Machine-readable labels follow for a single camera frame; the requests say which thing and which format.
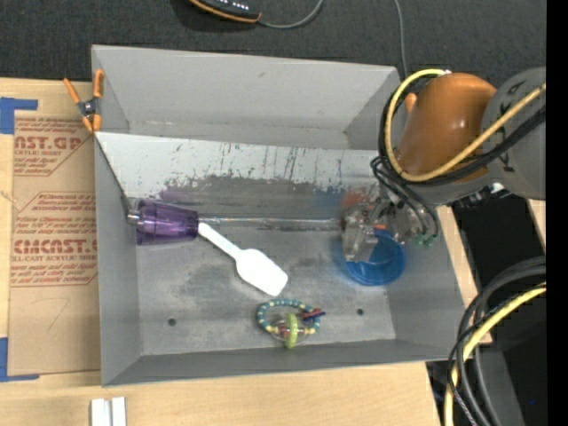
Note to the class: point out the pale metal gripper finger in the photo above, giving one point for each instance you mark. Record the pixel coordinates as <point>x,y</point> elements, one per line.
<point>352,238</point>
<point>370,249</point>

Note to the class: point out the blue plastic cup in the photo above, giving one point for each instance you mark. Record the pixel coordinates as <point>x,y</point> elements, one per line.
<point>388,264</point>

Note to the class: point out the grey metal bin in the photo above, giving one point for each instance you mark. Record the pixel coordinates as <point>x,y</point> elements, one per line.
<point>275,180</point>

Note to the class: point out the white plastic scoop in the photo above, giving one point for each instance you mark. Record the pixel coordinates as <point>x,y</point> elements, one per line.
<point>257,269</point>

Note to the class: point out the purple clear plastic cup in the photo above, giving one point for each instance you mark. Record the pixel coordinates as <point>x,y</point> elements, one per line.
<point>166,222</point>

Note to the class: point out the brown cardboard board red print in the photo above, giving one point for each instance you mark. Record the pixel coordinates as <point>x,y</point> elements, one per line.
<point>49,238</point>

